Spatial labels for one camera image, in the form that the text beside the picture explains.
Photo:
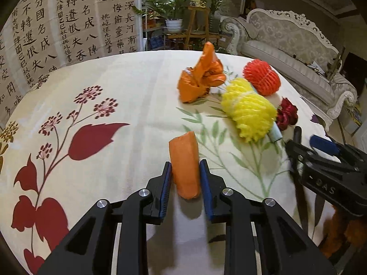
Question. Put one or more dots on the wooden plant stand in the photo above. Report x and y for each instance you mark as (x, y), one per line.
(194, 30)

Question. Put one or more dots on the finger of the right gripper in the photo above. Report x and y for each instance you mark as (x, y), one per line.
(324, 145)

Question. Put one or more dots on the white potted green plant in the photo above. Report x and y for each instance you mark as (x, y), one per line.
(169, 10)

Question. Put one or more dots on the calligraphy wall scroll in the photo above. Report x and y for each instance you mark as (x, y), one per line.
(41, 36)

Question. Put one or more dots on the light blue tube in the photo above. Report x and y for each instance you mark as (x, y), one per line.
(274, 134)

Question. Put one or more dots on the black cylindrical tube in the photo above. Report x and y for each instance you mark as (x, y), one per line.
(299, 194)

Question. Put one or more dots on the ornate white sofa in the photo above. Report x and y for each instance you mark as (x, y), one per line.
(298, 50)

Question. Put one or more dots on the floral cream tablecloth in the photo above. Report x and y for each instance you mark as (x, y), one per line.
(100, 130)

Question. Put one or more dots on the orange plastic bag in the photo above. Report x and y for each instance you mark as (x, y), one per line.
(196, 82)

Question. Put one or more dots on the yellow foam fruit net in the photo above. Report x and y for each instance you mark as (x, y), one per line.
(252, 113)

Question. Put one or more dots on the orange foam roll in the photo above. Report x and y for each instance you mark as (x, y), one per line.
(184, 158)

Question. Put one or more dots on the ornate white armchair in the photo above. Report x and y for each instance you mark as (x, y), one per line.
(228, 12)

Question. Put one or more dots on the dark red wrapper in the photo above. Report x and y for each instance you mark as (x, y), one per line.
(287, 114)

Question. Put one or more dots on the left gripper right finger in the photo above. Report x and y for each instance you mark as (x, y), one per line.
(260, 236)

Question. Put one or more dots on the black television screen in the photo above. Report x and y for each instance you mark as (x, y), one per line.
(354, 69)

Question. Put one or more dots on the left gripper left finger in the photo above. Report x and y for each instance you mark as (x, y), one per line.
(88, 247)

